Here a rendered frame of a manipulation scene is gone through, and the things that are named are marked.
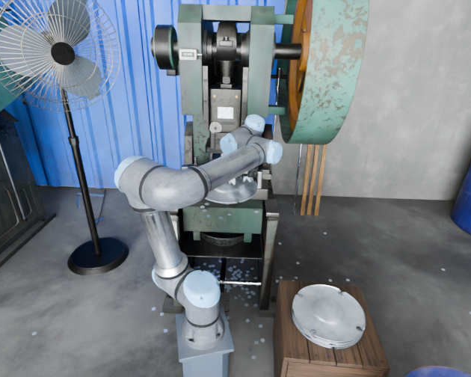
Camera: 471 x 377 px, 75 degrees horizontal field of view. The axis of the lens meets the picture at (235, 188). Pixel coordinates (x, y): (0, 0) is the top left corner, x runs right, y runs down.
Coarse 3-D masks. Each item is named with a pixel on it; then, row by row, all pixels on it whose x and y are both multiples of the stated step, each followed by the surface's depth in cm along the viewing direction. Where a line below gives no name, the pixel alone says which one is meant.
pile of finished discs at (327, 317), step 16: (304, 288) 138; (320, 288) 138; (336, 288) 138; (304, 304) 130; (320, 304) 129; (336, 304) 129; (352, 304) 130; (304, 320) 123; (320, 320) 123; (336, 320) 122; (352, 320) 123; (304, 336) 120; (320, 336) 116; (336, 336) 117; (352, 336) 117
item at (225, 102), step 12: (216, 84) 146; (228, 84) 143; (216, 96) 141; (228, 96) 140; (240, 96) 140; (216, 108) 143; (228, 108) 143; (240, 108) 143; (216, 120) 146; (228, 120) 145; (240, 120) 145; (216, 132) 146; (228, 132) 146; (216, 144) 148
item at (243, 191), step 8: (224, 184) 139; (232, 184) 140; (240, 184) 141; (248, 184) 142; (256, 184) 141; (216, 192) 134; (224, 192) 134; (232, 192) 135; (240, 192) 136; (248, 192) 136; (216, 200) 129; (224, 200) 129; (232, 200) 130; (240, 200) 130
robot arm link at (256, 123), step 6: (252, 114) 115; (246, 120) 113; (252, 120) 112; (258, 120) 113; (264, 120) 114; (240, 126) 114; (246, 126) 112; (252, 126) 112; (258, 126) 112; (264, 126) 115; (252, 132) 112; (258, 132) 114
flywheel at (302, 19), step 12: (300, 0) 147; (312, 0) 134; (300, 12) 153; (300, 24) 157; (300, 36) 160; (300, 60) 138; (288, 72) 174; (300, 72) 156; (288, 84) 172; (300, 84) 158; (288, 96) 171; (300, 96) 154; (288, 108) 169
